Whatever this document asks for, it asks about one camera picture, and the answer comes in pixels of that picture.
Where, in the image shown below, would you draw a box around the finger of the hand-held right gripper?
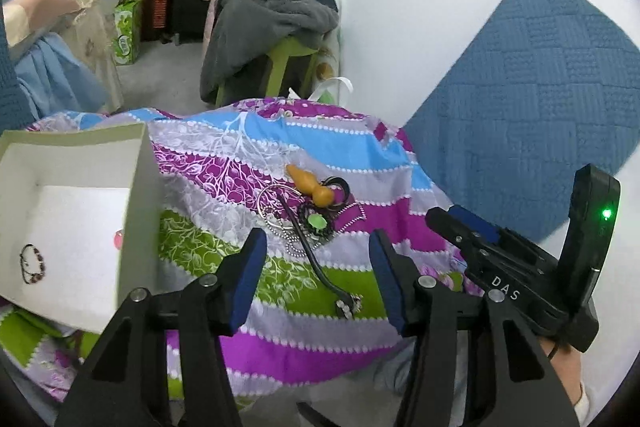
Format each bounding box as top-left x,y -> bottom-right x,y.
446,204 -> 522,245
425,206 -> 502,261

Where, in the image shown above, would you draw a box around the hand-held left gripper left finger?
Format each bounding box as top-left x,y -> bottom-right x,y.
54,227 -> 268,427

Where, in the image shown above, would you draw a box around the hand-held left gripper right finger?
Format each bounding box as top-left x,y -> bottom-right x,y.
367,229 -> 581,427

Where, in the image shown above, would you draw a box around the black cord necklace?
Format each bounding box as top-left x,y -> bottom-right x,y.
277,194 -> 364,319

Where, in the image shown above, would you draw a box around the silver bead chain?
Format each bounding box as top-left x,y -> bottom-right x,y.
272,202 -> 367,259

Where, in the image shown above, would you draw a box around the silver hoop bangle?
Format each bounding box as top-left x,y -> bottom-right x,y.
256,184 -> 302,234

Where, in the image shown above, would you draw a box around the green gem pendant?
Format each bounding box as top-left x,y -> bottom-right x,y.
298,202 -> 334,244

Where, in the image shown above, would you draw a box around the orange hair clip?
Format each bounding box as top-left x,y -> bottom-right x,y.
285,165 -> 335,208

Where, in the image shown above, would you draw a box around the white cardboard box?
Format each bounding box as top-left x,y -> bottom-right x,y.
0,123 -> 168,335

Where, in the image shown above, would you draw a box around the person's right forearm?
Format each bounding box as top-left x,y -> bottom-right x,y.
539,337 -> 601,427

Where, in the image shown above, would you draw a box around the colourful striped floral blanket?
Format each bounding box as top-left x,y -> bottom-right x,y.
0,97 -> 482,414

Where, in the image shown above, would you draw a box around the light grey cloth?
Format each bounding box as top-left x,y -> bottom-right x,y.
370,347 -> 468,408

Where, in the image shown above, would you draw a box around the folded floral mattress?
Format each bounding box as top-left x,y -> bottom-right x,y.
310,0 -> 344,104

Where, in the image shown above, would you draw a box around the green plastic stool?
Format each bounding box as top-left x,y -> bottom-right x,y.
215,36 -> 321,108

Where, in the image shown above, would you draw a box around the grey fleece garment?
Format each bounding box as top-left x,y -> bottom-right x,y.
200,0 -> 340,100

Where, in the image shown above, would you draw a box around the green paper bag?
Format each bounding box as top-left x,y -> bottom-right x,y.
112,0 -> 144,66

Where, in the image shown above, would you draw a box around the light blue cloth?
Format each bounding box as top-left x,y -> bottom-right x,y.
15,34 -> 112,116

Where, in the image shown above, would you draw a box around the beige floral cloth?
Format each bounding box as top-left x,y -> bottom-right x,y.
60,0 -> 127,112

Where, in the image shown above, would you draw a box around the red suitcase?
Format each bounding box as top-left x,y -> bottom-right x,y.
132,0 -> 174,42

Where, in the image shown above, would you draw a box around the pink cream pillow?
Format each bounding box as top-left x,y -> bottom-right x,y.
2,0 -> 96,48

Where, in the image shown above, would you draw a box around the black hair ties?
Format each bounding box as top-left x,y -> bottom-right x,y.
322,177 -> 354,208

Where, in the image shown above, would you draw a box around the white ribbon bag handle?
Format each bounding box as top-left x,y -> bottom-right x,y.
287,77 -> 354,104

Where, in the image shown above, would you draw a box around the dark bead bracelet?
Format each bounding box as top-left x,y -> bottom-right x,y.
19,243 -> 50,284

